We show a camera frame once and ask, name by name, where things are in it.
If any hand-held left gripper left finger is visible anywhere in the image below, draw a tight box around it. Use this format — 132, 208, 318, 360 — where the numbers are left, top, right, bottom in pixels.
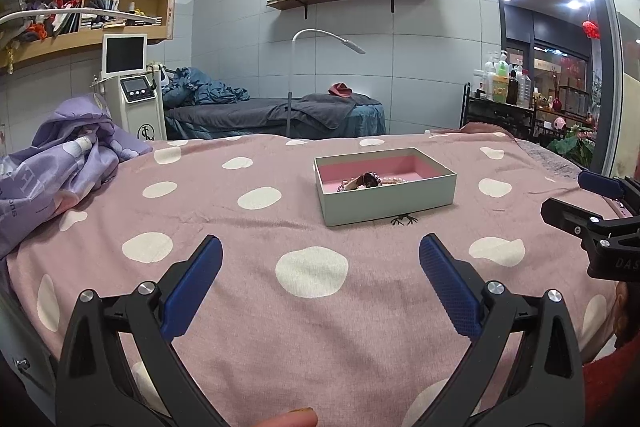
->
56, 234, 231, 427

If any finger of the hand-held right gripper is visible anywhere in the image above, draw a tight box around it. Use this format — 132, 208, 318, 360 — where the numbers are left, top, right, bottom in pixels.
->
541, 198, 609, 241
577, 171, 640, 208

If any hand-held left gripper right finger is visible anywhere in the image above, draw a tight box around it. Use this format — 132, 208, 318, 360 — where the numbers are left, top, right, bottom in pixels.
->
400, 233, 586, 427

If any pale green box pink lining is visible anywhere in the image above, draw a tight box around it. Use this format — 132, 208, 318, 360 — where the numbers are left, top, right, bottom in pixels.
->
313, 147, 458, 228

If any person's right hand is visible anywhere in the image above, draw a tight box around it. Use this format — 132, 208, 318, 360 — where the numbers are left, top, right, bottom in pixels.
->
614, 281, 640, 350

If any person's left hand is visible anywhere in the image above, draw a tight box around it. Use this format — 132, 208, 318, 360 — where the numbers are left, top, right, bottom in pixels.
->
260, 408, 319, 427

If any green potted plant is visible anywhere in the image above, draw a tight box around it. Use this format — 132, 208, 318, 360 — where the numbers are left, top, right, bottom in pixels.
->
547, 127, 598, 168

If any grey textured blanket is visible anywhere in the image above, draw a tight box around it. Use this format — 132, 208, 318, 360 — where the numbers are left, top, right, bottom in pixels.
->
517, 141, 588, 182

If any pink polka dot blanket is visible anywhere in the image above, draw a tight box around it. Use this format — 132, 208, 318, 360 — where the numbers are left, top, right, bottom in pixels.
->
0, 132, 626, 427

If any black metal rack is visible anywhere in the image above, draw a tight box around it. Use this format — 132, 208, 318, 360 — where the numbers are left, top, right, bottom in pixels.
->
460, 82, 538, 142

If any group of toiletry bottles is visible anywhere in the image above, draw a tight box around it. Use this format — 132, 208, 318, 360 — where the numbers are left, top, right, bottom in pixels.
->
472, 51, 533, 109

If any red hanging ornament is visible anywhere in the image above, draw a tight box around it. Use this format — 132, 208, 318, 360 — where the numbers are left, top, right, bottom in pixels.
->
581, 4, 601, 40

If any white beauty machine with screen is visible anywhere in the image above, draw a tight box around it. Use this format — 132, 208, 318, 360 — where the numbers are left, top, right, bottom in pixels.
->
90, 33, 168, 142

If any blue massage bed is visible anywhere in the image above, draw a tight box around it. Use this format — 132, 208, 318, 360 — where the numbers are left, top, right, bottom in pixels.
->
162, 92, 387, 140

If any purple floral quilt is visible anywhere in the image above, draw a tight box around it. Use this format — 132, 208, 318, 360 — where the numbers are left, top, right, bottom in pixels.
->
0, 94, 153, 260

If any crumpled blue quilt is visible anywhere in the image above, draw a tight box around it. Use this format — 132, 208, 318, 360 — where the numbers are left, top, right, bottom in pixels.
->
162, 67, 251, 108

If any dark grey towel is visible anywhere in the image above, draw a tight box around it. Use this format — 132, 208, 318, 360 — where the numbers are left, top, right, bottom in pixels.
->
167, 93, 386, 130

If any white floor lamp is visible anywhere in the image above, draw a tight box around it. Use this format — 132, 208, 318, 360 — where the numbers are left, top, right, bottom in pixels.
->
287, 28, 367, 140

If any grey bed frame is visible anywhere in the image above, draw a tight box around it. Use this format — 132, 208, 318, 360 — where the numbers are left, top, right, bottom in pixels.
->
0, 294, 57, 410

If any grey door frame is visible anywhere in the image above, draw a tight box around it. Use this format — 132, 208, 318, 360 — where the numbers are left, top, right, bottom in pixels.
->
487, 0, 640, 178

